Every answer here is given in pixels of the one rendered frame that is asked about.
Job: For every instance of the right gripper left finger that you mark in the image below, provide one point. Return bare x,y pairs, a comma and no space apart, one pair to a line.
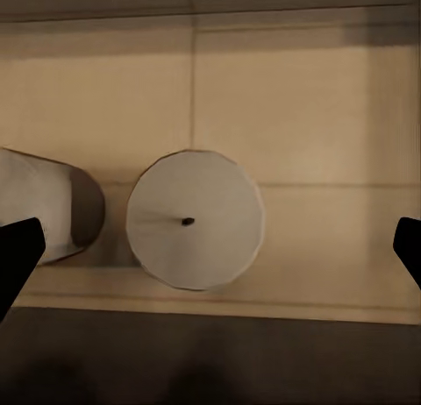
21,246

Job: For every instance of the pillar candle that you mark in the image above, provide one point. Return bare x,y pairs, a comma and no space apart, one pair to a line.
196,220
65,198

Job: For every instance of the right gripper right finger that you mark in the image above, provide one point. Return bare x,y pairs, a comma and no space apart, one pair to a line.
407,244

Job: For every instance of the cabinet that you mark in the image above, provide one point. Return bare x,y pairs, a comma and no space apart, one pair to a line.
320,102

